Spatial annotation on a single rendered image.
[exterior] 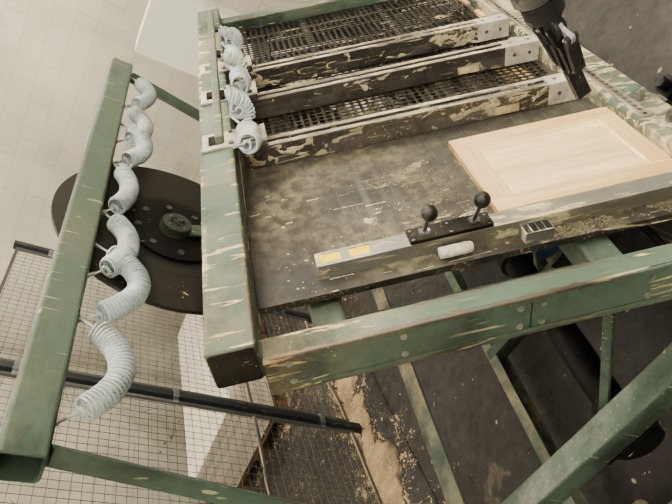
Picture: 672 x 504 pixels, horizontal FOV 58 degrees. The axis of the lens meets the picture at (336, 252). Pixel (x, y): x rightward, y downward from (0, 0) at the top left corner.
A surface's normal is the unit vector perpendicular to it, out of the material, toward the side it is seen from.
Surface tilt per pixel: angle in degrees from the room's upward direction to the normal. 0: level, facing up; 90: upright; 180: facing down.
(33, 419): 90
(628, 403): 0
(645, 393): 0
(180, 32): 90
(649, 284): 90
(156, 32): 90
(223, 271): 54
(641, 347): 0
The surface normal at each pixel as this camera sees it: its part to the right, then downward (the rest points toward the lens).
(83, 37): 0.27, 0.45
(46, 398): 0.46, -0.75
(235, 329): -0.14, -0.77
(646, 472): -0.87, -0.27
